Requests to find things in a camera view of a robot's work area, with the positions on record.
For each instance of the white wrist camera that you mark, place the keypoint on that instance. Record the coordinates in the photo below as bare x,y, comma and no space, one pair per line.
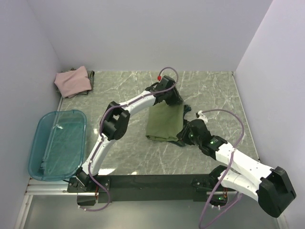
200,115
159,78

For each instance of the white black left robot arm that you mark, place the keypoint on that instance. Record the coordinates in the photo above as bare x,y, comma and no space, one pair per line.
115,120

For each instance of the folded striped tank top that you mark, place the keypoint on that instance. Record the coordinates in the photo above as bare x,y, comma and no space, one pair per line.
90,77

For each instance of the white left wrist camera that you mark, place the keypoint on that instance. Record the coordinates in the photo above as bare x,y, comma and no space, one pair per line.
159,78

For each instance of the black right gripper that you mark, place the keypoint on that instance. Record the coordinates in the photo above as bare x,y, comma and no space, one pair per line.
182,135

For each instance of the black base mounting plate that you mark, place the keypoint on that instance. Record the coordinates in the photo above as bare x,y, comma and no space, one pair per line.
193,187

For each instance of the green graphic tank top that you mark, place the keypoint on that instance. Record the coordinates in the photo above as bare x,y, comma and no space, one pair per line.
166,122

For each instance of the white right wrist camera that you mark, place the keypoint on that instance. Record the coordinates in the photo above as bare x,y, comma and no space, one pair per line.
200,115

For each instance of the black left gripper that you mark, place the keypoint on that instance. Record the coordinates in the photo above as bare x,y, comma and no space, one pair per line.
176,97

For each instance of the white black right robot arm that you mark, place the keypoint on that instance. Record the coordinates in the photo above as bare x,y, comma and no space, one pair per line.
270,187

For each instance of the teal plastic bin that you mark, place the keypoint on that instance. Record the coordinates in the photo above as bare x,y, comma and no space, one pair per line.
58,146

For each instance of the folded pink tank top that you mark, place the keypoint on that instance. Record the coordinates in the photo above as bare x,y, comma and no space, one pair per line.
73,82

